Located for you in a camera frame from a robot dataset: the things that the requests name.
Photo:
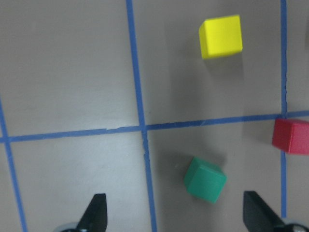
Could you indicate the green block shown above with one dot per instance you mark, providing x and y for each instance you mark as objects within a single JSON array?
[{"x": 204, "y": 180}]

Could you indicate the red block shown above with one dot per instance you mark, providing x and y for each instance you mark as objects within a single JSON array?
[{"x": 291, "y": 136}]

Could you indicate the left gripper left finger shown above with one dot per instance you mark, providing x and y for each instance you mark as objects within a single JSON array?
[{"x": 95, "y": 217}]

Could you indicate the yellow block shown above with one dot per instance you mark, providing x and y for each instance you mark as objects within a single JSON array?
[{"x": 220, "y": 37}]

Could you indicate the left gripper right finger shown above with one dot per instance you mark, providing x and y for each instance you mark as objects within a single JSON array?
[{"x": 258, "y": 216}]

